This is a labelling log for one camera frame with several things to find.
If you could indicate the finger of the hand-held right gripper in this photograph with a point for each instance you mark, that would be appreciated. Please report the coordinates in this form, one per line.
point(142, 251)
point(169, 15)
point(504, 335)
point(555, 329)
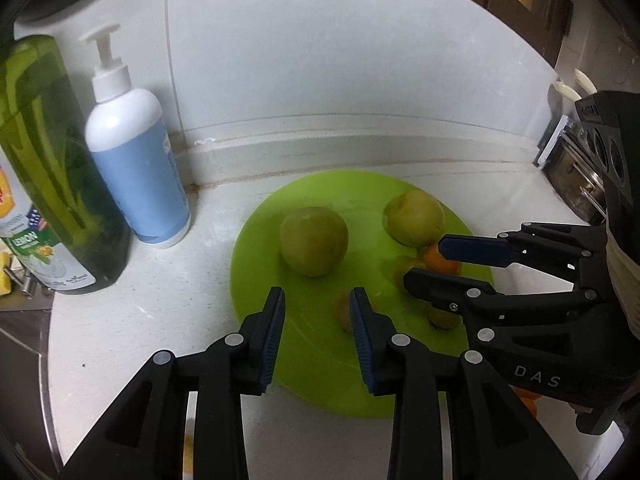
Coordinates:
point(470, 250)
point(440, 287)

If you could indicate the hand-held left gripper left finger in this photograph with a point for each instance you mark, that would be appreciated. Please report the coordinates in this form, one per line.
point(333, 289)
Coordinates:
point(270, 345)

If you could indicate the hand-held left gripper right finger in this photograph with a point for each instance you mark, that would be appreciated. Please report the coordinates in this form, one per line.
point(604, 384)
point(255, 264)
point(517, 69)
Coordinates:
point(361, 345)

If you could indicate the orange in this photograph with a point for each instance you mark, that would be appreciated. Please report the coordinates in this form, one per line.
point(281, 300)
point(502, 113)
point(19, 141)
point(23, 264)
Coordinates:
point(527, 397)
point(431, 261)

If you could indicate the brown kiwi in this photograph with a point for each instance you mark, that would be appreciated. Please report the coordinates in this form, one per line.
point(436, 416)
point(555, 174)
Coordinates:
point(344, 315)

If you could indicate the green plate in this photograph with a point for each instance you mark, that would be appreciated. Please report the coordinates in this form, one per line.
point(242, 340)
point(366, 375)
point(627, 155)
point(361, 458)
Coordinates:
point(310, 300)

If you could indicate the yellow-green round fruit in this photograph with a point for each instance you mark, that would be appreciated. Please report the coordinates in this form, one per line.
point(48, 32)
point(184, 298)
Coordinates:
point(414, 217)

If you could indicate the green round fruit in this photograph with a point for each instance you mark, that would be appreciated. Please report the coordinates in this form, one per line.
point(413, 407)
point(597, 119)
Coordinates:
point(313, 241)

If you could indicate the person's right forearm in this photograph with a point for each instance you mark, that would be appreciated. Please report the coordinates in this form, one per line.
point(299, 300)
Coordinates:
point(625, 280)

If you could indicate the large steel pot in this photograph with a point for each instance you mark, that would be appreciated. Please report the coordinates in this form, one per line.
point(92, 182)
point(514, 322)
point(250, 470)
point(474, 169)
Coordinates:
point(570, 180)

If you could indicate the white blue pump bottle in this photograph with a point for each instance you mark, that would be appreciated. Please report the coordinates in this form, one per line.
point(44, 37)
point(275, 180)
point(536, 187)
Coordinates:
point(140, 180)

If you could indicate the small steel faucet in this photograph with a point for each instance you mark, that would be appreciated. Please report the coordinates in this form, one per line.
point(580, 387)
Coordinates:
point(25, 285)

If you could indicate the steel sink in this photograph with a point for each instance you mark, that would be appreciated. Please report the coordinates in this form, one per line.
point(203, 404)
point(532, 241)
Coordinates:
point(20, 385)

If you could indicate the green dish soap bottle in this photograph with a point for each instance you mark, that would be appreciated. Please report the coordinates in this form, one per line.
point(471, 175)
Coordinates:
point(60, 185)

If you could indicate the yellow sponge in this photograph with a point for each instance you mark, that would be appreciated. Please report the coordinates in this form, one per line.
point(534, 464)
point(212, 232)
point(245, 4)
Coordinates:
point(4, 275)

